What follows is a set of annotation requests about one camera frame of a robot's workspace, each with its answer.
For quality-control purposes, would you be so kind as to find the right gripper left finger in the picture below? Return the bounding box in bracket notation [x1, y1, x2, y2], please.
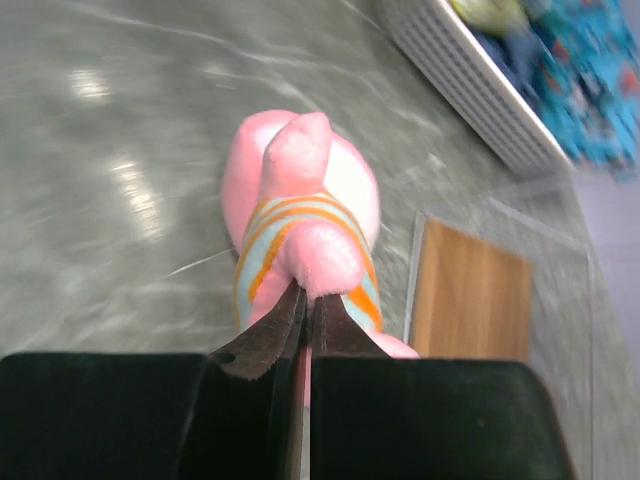
[1, 285, 306, 479]

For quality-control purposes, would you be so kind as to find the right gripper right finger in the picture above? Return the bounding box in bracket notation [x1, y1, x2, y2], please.
[310, 295, 575, 480]

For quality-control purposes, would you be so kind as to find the pink frog plush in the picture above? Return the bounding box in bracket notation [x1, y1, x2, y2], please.
[222, 110, 417, 381]

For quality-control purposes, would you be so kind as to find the white laundry basket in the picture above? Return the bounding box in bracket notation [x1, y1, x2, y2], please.
[375, 0, 574, 179]

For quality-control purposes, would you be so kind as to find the blue patterned cloth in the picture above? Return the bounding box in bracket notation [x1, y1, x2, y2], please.
[466, 1, 639, 181]

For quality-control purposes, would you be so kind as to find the white green cloth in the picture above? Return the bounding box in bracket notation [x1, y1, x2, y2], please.
[448, 0, 530, 36]

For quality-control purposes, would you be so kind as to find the white wire wooden shelf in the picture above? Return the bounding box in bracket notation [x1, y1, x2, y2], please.
[404, 176, 595, 479]

